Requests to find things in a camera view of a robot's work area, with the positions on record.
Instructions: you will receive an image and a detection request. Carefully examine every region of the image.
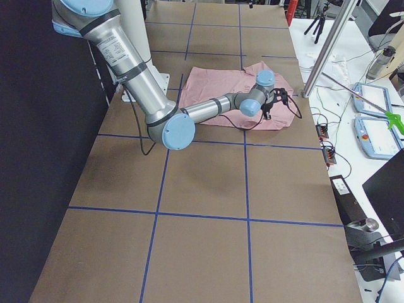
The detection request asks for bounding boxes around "near teach pendant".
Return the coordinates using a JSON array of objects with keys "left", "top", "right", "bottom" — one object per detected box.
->
[{"left": 354, "top": 117, "right": 403, "bottom": 160}]

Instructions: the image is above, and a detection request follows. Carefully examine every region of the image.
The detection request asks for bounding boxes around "green-tipped metal grabber stick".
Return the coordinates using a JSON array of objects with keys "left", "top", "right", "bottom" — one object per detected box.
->
[{"left": 321, "top": 72, "right": 404, "bottom": 135}]

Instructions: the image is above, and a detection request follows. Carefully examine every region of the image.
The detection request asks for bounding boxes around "pink printed t-shirt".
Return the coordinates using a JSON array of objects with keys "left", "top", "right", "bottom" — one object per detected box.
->
[{"left": 179, "top": 61, "right": 296, "bottom": 131}]

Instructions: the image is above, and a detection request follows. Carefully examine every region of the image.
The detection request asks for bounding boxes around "black box with label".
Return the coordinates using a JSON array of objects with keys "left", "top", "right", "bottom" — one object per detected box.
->
[{"left": 330, "top": 175, "right": 367, "bottom": 225}]

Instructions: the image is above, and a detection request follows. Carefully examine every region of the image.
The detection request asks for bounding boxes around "teach pendant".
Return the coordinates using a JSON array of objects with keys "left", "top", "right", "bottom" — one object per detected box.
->
[
  {"left": 354, "top": 117, "right": 403, "bottom": 160},
  {"left": 352, "top": 83, "right": 392, "bottom": 117}
]

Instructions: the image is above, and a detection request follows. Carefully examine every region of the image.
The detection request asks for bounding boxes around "aluminium frame post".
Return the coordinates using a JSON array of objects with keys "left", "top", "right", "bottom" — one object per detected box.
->
[{"left": 302, "top": 0, "right": 357, "bottom": 98}]

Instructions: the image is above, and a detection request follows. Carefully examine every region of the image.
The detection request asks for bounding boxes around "black monitor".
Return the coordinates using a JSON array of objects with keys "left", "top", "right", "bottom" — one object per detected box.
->
[{"left": 362, "top": 150, "right": 403, "bottom": 240}]

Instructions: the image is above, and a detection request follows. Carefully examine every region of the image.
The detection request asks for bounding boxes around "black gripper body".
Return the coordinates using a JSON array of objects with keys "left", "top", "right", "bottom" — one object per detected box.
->
[{"left": 261, "top": 88, "right": 289, "bottom": 114}]

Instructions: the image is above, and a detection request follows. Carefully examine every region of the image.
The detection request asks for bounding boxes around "far teach pendant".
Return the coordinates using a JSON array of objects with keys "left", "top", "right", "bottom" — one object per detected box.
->
[{"left": 352, "top": 83, "right": 392, "bottom": 117}]

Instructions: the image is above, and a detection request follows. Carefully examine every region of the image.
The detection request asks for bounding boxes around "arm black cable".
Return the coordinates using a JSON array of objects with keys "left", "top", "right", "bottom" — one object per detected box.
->
[{"left": 220, "top": 91, "right": 302, "bottom": 131}]

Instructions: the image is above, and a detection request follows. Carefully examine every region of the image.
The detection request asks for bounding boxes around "water bottle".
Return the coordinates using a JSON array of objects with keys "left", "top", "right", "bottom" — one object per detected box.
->
[{"left": 366, "top": 45, "right": 396, "bottom": 80}]

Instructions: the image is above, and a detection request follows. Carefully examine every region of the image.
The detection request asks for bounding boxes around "red cylinder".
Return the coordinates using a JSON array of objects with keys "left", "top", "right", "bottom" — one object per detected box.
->
[{"left": 286, "top": 0, "right": 299, "bottom": 26}]

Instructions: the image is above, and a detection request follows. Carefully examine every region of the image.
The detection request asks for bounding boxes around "black tripod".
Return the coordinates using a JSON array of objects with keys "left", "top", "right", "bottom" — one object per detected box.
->
[{"left": 304, "top": 4, "right": 328, "bottom": 44}]

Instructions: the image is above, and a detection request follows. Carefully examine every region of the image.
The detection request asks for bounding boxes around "orange terminal block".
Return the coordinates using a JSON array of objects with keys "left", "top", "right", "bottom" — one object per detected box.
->
[
  {"left": 322, "top": 146, "right": 336, "bottom": 167},
  {"left": 316, "top": 124, "right": 329, "bottom": 140}
]

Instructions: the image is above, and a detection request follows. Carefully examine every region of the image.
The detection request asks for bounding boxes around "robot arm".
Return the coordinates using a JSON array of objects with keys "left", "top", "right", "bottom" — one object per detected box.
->
[{"left": 51, "top": 0, "right": 288, "bottom": 150}]

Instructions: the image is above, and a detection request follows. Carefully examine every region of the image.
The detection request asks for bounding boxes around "office chair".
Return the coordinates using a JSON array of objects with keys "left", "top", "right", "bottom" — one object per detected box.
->
[{"left": 368, "top": 1, "right": 403, "bottom": 52}]

